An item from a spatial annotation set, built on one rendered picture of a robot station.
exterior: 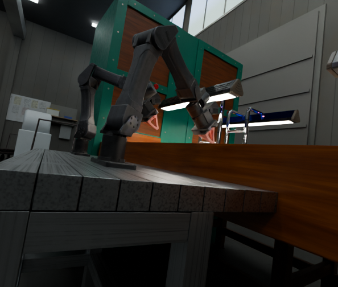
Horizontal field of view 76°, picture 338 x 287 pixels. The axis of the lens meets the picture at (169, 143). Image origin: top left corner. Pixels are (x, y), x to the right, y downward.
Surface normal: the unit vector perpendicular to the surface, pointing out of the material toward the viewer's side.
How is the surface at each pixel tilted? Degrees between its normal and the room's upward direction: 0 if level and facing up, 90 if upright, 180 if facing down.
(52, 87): 90
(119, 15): 90
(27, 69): 90
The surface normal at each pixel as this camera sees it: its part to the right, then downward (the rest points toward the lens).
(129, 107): 0.80, 0.06
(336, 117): -0.86, -0.16
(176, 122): 0.57, 0.01
